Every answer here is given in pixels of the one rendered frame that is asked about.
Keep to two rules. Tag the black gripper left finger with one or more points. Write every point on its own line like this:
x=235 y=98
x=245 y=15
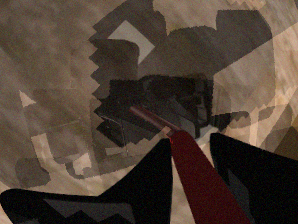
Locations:
x=144 y=196

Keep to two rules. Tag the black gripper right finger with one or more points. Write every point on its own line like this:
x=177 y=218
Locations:
x=265 y=185

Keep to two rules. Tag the dark red peg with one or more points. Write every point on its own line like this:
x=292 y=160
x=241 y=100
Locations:
x=209 y=199

